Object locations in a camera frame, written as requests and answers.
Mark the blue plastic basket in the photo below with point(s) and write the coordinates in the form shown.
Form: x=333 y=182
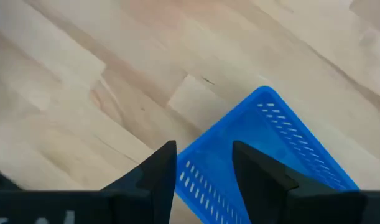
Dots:
x=264 y=130

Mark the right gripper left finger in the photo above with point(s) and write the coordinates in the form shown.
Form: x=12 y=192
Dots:
x=152 y=186

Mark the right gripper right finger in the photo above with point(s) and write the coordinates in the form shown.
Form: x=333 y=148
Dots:
x=270 y=193

